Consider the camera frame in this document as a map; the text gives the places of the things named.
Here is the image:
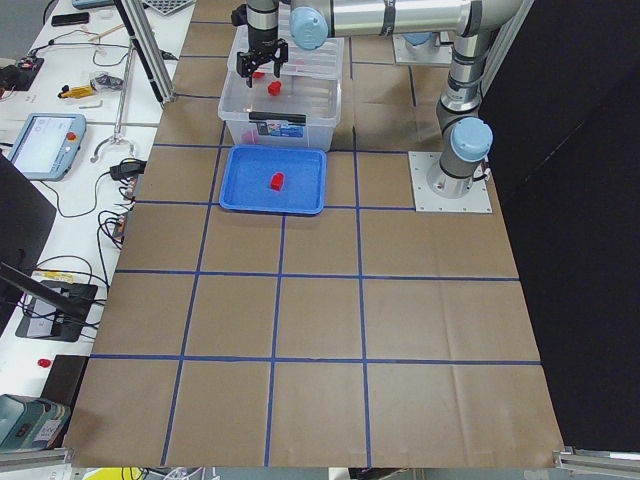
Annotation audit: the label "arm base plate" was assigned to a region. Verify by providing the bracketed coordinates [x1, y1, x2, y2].
[408, 151, 492, 214]

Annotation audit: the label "teal box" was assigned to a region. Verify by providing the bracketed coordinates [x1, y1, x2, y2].
[1, 394, 71, 453]

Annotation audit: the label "black phone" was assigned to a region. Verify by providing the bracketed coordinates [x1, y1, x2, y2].
[51, 12, 90, 27]

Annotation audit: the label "black monitor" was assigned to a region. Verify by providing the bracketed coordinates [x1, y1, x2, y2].
[0, 152, 57, 331]

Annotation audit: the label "blue plastic tray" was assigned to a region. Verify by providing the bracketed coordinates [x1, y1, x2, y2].
[219, 145, 327, 215]

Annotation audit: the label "black power adapter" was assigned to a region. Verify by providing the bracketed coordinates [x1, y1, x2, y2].
[109, 158, 147, 181]

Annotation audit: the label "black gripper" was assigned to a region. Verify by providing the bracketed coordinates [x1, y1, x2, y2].
[236, 39, 289, 88]

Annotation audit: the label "black box latch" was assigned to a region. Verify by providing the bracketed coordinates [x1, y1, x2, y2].
[249, 111, 306, 125]

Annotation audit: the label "yellow black tool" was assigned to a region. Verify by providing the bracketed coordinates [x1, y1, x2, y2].
[58, 85, 96, 99]

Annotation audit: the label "clear ribbed box lid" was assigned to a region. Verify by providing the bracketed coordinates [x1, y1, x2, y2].
[227, 16, 344, 80]

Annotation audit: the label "wooden chopsticks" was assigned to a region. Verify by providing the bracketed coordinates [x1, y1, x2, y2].
[88, 23, 125, 42]

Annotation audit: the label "robot teach pendant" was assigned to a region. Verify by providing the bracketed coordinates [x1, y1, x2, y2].
[8, 113, 87, 181]

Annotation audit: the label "clear plastic storage box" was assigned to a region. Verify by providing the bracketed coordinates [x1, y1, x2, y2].
[218, 71, 342, 151]

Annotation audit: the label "left aluminium frame post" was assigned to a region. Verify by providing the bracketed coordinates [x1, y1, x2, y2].
[114, 0, 175, 104]

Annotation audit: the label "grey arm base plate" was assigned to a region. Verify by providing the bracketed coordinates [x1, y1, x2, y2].
[393, 32, 454, 67]

